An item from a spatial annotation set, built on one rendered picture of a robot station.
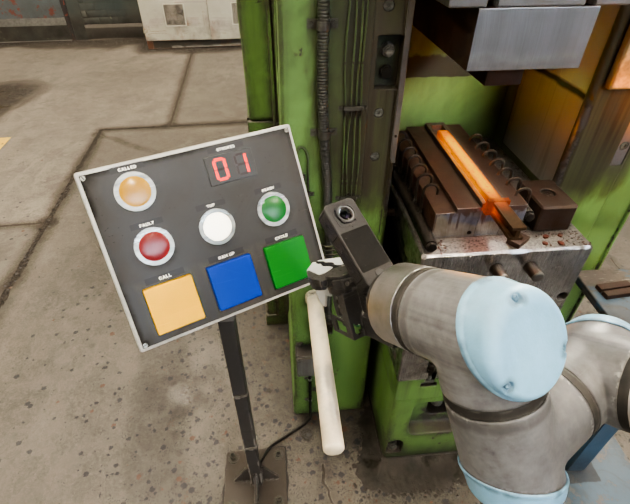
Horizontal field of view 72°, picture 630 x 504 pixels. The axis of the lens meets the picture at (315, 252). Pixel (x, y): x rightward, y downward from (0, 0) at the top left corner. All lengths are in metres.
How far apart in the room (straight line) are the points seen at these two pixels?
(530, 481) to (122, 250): 0.57
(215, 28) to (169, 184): 5.51
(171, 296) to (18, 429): 1.38
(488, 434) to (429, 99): 1.09
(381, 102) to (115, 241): 0.58
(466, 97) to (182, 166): 0.93
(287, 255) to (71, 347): 1.55
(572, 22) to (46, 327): 2.16
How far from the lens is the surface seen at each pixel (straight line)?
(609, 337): 0.53
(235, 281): 0.72
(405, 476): 1.66
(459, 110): 1.42
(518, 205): 1.02
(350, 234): 0.51
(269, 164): 0.74
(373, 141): 0.99
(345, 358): 1.48
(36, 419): 2.01
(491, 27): 0.83
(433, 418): 1.59
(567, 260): 1.11
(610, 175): 1.30
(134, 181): 0.70
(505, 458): 0.43
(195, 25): 6.19
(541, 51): 0.88
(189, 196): 0.71
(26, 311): 2.45
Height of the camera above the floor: 1.50
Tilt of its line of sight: 39 degrees down
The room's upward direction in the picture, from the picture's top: straight up
